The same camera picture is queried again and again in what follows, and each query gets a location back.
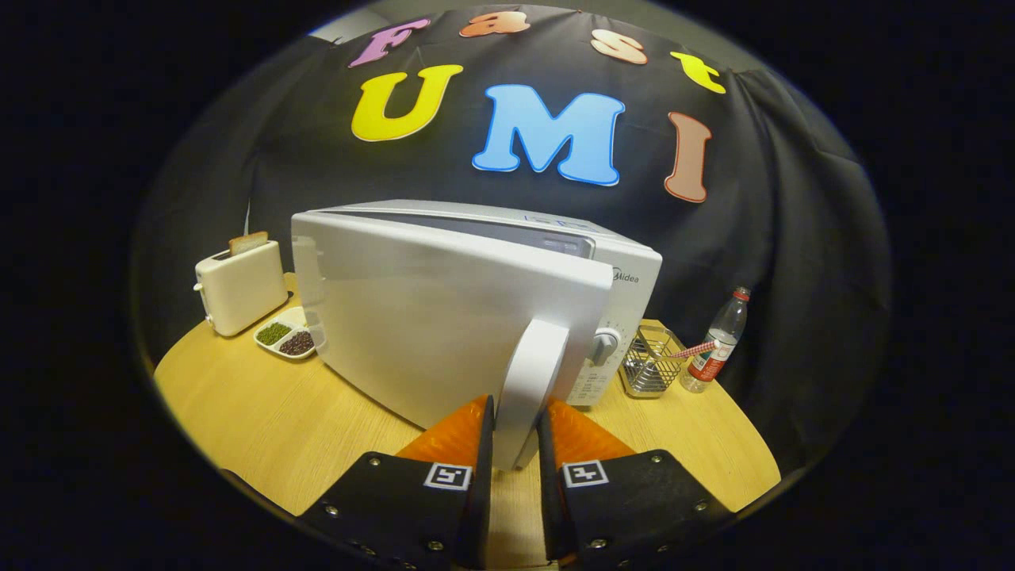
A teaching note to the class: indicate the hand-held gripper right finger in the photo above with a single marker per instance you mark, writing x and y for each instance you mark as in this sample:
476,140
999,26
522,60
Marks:
549,507

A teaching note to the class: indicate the clear plastic water bottle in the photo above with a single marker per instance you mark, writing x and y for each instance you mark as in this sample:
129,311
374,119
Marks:
725,333

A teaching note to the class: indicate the white microwave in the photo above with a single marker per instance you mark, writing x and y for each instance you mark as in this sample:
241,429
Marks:
444,317

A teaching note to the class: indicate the toast slice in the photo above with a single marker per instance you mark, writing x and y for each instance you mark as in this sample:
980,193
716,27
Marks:
248,243

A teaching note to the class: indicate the divided dish of beans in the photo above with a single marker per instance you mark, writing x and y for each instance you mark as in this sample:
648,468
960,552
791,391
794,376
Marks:
285,337

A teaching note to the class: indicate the white toaster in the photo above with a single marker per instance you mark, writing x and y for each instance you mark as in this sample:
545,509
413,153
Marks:
238,289

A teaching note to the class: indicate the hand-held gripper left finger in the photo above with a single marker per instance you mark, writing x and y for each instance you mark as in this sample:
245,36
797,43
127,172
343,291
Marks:
484,515

